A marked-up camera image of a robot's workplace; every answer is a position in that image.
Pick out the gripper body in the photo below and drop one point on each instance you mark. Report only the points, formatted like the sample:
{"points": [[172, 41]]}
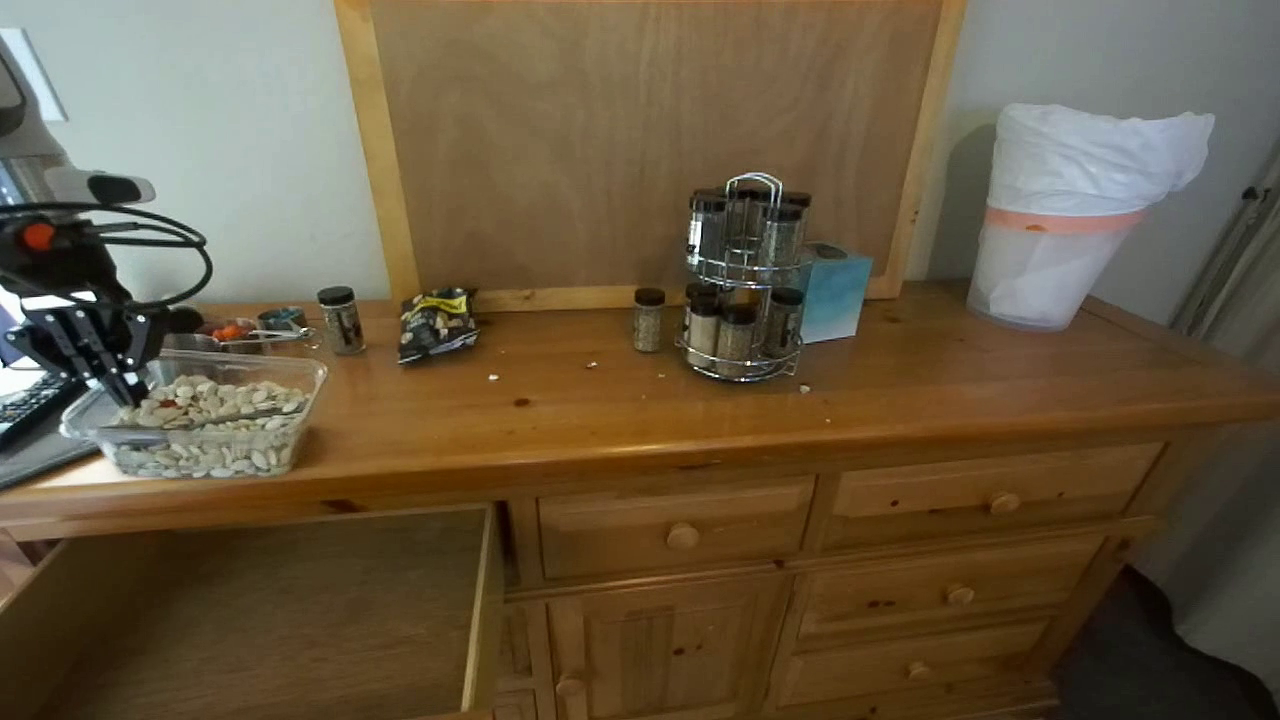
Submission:
{"points": [[60, 262]]}

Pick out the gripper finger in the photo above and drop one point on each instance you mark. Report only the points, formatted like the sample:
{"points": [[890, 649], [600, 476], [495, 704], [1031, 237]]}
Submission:
{"points": [[150, 322], [85, 345]]}

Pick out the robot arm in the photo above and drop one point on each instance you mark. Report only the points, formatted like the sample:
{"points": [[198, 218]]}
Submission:
{"points": [[30, 150]]}

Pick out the clear container of seeds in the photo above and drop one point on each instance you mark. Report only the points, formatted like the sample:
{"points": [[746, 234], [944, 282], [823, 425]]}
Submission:
{"points": [[215, 445]]}

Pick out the large open wooden drawer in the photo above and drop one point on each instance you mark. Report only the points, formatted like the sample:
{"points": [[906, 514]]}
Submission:
{"points": [[280, 620]]}

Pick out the wooden drawer knob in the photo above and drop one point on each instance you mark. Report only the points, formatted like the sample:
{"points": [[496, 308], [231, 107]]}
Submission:
{"points": [[918, 670], [960, 594], [1004, 503], [683, 537]]}

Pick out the small bowl with orange pieces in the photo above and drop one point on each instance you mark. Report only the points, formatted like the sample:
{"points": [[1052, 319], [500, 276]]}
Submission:
{"points": [[230, 331]]}

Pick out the black keyboard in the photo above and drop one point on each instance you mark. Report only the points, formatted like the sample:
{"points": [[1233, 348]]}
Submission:
{"points": [[25, 402]]}

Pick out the grey laptop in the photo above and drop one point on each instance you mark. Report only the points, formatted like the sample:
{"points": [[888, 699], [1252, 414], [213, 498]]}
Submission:
{"points": [[40, 450]]}

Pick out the metal measuring spoon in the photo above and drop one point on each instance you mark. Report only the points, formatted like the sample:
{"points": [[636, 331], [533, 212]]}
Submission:
{"points": [[285, 336]]}

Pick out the spice jar with black lid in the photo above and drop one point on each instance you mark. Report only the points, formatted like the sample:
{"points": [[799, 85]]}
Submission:
{"points": [[698, 291], [783, 240], [648, 325], [703, 335], [799, 199], [785, 325], [706, 235], [342, 325], [737, 342]]}

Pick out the black snack bag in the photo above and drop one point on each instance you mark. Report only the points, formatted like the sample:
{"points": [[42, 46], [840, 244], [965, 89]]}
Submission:
{"points": [[437, 325]]}

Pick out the wooden framed board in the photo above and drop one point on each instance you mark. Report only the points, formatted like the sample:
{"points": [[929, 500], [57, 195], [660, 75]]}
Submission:
{"points": [[600, 140]]}

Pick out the wooden door knob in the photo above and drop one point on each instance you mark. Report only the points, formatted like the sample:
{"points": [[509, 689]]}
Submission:
{"points": [[570, 686]]}

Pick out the chrome spice rack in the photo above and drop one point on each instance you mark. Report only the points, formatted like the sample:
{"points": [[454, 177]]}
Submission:
{"points": [[742, 365]]}

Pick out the wooden cabinet door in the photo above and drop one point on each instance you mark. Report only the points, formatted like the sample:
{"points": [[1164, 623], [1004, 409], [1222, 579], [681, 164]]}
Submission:
{"points": [[670, 650]]}

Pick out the light blue tissue box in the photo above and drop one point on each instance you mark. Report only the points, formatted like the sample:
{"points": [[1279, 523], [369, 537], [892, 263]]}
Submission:
{"points": [[838, 295]]}

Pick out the wooden dresser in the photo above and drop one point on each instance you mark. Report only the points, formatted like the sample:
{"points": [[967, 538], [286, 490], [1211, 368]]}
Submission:
{"points": [[900, 400]]}

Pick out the bin with white bag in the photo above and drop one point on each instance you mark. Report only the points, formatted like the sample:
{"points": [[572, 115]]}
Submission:
{"points": [[1060, 230]]}

